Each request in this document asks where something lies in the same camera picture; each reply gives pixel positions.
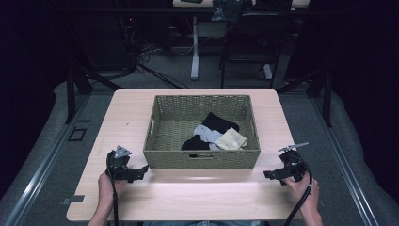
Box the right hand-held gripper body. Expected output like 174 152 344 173
277 141 311 186

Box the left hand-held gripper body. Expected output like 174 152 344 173
105 144 139 183

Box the beige sock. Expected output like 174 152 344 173
215 126 249 151

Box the green woven basket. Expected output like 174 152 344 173
142 94 262 170

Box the black sock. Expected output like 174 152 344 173
181 111 241 152

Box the grey sock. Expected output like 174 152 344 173
192 124 225 152

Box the person's right hand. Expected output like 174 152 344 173
281 175 321 212

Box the person's left hand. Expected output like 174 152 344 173
97 171 127 205

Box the black metal stand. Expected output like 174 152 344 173
63 66 124 125
276 65 334 128

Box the white desk leg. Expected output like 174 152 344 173
263 63 274 80
190 15 200 81

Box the black chair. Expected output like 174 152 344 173
218 11 295 89

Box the black bag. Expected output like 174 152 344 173
211 0 247 24

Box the light desk top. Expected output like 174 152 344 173
172 0 311 9

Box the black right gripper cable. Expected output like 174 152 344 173
282 154 314 226

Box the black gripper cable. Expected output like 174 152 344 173
282 154 314 226
105 153 120 226

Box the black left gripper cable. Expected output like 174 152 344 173
105 153 120 226

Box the aluminium floor rail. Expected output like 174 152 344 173
309 93 381 226
2 93 92 226

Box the bundle of floor cables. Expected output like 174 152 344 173
117 15 191 90

